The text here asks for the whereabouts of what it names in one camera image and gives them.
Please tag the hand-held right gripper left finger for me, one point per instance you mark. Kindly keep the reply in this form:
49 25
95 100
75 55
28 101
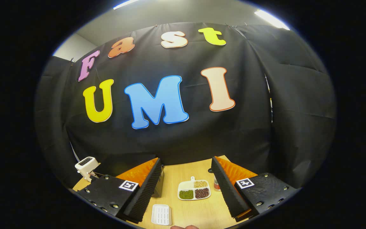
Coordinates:
145 194

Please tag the black round table grommet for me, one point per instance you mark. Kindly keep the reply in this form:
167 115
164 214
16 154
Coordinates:
210 170

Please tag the white divided bean dish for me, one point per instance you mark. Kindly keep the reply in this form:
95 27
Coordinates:
194 190

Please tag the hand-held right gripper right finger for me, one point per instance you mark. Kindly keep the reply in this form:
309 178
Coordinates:
226 190

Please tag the clear bottle with red label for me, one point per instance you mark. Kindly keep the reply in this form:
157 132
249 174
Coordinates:
216 185

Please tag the black backdrop cloth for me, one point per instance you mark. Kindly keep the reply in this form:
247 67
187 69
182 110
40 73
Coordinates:
176 133

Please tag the ceiling light panel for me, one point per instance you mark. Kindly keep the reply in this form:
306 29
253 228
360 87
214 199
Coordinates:
271 19

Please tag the white rectangular plate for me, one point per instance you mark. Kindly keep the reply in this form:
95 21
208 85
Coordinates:
161 214

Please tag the black electric oven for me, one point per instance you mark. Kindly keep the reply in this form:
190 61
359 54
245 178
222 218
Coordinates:
159 188

